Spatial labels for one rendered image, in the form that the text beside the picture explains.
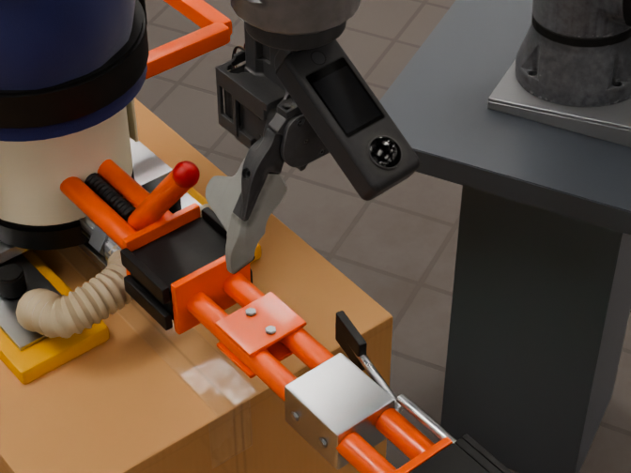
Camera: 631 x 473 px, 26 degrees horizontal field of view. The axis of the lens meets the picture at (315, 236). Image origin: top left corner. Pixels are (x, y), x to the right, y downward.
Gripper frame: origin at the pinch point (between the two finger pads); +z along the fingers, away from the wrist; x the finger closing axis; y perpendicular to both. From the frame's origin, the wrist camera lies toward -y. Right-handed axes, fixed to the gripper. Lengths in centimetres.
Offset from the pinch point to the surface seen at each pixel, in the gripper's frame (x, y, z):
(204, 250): 0.0, 15.8, 12.3
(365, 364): -3.0, -3.2, 13.8
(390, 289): -89, 84, 121
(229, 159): -89, 139, 121
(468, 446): -2.1, -16.2, 11.6
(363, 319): -15.1, 10.7, 26.8
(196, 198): -12.1, 35.0, 25.0
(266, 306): 0.0, 6.7, 12.5
